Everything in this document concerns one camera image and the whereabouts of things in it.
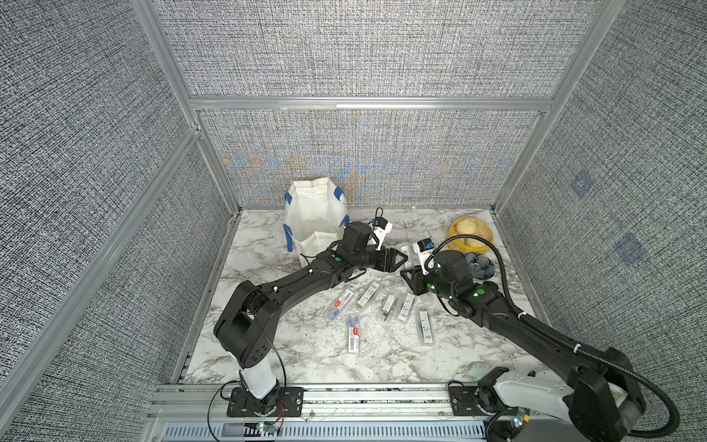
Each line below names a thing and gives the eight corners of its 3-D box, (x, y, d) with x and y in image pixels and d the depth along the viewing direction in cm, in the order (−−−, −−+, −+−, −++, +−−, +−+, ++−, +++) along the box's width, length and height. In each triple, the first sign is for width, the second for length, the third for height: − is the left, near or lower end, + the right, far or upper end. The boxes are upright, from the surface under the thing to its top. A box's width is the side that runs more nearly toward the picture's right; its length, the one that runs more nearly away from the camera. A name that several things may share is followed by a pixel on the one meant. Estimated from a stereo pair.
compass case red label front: (347, 353, 84) (347, 350, 82) (347, 318, 90) (347, 316, 89) (359, 353, 84) (360, 350, 82) (359, 318, 90) (359, 316, 89)
